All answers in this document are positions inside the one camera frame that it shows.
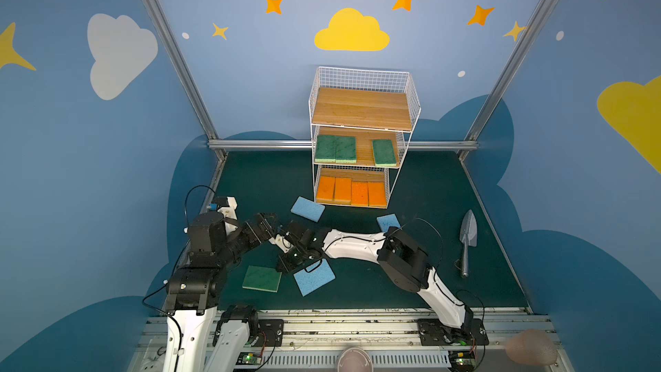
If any orange sponge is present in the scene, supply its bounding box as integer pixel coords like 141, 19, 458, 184
350, 181, 369, 207
368, 182, 388, 208
333, 177, 352, 205
316, 176, 336, 203

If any green sponge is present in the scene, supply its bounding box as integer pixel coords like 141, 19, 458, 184
242, 265, 282, 293
372, 139, 398, 168
314, 134, 337, 163
335, 136, 357, 164

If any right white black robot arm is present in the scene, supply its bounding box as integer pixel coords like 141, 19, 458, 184
270, 222, 473, 334

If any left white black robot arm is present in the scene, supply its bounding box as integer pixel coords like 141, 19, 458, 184
163, 211, 281, 371

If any blue sponge near shelf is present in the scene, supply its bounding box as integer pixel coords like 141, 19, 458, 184
290, 196, 325, 222

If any blue sponge front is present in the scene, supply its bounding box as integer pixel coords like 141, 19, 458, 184
294, 259, 336, 296

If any blue sponge right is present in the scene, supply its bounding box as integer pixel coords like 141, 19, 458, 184
376, 214, 401, 234

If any left green circuit board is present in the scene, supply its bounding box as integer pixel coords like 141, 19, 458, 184
236, 352, 263, 366

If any green circuit board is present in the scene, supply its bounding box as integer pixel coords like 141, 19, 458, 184
449, 351, 477, 372
236, 352, 263, 366

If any pink bowl front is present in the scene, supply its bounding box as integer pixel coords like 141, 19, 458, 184
337, 347, 374, 372

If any silver metal scoop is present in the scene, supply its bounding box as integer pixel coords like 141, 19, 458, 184
460, 210, 478, 277

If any right green circuit board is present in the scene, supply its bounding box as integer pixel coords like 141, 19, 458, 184
449, 351, 477, 372

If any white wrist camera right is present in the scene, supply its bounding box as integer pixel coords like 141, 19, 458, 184
270, 234, 293, 253

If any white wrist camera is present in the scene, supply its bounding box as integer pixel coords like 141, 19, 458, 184
208, 196, 239, 227
270, 234, 293, 253

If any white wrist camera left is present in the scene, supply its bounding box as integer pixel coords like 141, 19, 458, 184
208, 196, 239, 227

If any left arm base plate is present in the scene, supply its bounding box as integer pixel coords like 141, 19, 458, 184
252, 319, 285, 347

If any white wire wooden shelf rack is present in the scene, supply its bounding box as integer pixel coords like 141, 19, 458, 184
308, 66, 421, 207

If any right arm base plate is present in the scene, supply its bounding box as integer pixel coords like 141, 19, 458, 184
417, 319, 490, 346

